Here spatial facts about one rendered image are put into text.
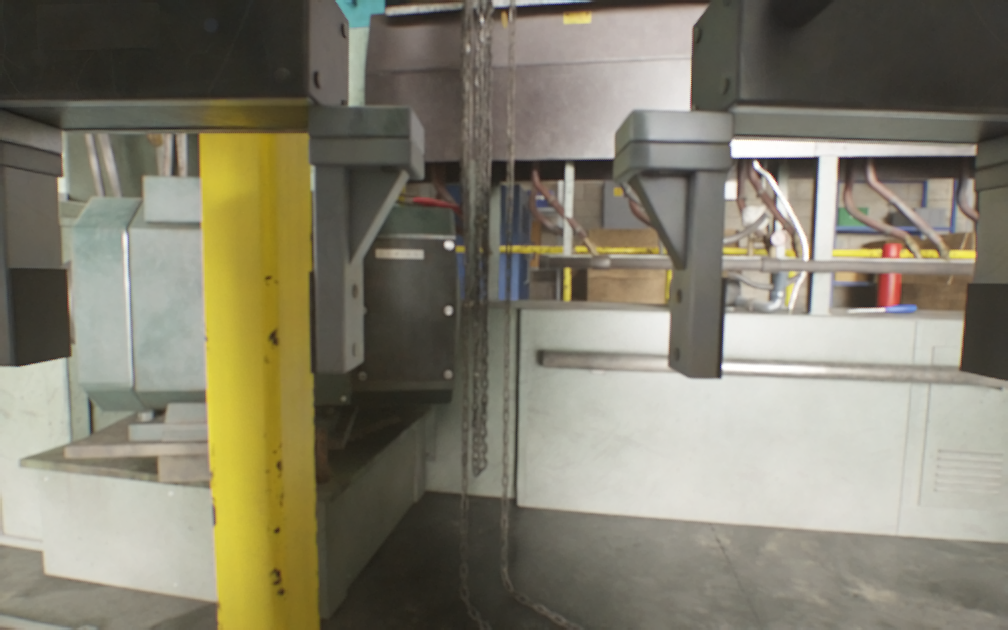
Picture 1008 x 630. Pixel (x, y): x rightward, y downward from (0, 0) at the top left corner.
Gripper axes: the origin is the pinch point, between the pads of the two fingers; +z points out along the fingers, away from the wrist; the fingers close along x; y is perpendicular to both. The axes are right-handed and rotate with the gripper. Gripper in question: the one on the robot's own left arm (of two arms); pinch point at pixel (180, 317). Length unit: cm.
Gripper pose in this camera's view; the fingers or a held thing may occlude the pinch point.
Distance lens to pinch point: 24.7
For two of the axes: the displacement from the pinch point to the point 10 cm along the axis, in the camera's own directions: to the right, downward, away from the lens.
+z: -0.1, 10.0, 0.8
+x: -10.0, -0.2, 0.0
